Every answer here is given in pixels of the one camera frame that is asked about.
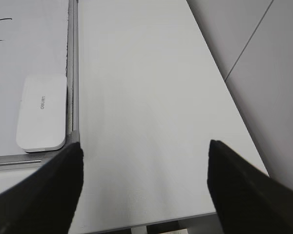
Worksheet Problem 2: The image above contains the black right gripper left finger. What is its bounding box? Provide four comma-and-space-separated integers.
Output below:
0, 142, 84, 234

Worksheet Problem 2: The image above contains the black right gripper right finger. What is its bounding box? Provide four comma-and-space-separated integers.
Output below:
207, 140, 293, 234

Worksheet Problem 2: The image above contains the white board eraser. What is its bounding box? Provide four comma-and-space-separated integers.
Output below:
16, 74, 67, 153

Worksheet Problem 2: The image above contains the white board with grey frame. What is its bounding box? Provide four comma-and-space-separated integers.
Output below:
0, 0, 79, 171

